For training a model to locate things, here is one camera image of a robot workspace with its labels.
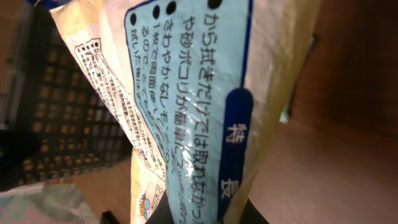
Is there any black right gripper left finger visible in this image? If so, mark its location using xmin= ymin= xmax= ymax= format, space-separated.
xmin=146 ymin=194 xmax=174 ymax=224

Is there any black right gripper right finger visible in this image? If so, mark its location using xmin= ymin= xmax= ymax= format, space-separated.
xmin=240 ymin=199 xmax=269 ymax=224

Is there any light teal snack packet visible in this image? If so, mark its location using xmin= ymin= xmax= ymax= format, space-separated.
xmin=1 ymin=183 xmax=100 ymax=224

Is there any large yellow snack bag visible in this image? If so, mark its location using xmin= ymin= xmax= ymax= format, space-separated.
xmin=49 ymin=0 xmax=321 ymax=223

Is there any grey plastic mesh basket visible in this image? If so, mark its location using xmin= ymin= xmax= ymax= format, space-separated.
xmin=1 ymin=4 xmax=132 ymax=192

